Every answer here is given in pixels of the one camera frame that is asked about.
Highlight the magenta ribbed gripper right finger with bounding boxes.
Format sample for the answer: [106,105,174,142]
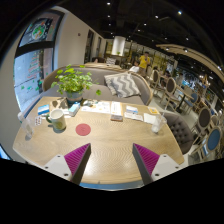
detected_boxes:
[132,142,181,186]

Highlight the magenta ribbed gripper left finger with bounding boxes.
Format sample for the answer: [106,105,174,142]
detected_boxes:
[44,142,92,186]

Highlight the round red coaster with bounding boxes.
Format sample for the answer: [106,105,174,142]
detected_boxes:
[76,124,91,136]

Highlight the clear plastic cup with straw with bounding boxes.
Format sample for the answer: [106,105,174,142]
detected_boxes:
[151,114,167,133]

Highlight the grey tufted armchair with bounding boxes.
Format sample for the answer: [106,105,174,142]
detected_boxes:
[164,113,194,154]

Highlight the yellow small card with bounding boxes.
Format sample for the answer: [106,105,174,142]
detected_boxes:
[148,107,159,115]

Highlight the light blue tissue box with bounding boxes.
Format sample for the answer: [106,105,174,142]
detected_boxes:
[68,103,80,116]

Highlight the white menu booklet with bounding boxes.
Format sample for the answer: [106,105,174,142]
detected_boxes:
[111,102,123,122]

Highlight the white paper leaflet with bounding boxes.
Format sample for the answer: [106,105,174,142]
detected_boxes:
[81,101,110,114]

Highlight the clear drinking glass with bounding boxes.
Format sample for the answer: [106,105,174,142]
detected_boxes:
[17,112,34,138]

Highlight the blue white card pack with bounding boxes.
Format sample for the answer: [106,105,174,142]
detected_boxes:
[38,105,49,115]

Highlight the blue seat wooden chair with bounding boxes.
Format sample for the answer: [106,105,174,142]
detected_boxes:
[188,126,222,165]

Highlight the grey curved sofa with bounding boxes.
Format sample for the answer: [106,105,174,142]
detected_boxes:
[41,64,154,107]

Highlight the green potted plant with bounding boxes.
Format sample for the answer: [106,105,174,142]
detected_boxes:
[51,64,96,104]

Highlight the grey white chevron cushion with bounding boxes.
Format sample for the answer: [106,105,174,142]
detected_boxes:
[105,73,140,98]

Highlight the seated person in white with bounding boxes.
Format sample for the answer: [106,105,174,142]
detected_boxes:
[129,60,140,73]

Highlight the person in yellow shirt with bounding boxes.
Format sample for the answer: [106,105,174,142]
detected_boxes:
[139,52,150,77]

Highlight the white ceramic mug green handle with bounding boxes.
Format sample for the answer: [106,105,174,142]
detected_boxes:
[46,109,66,130]

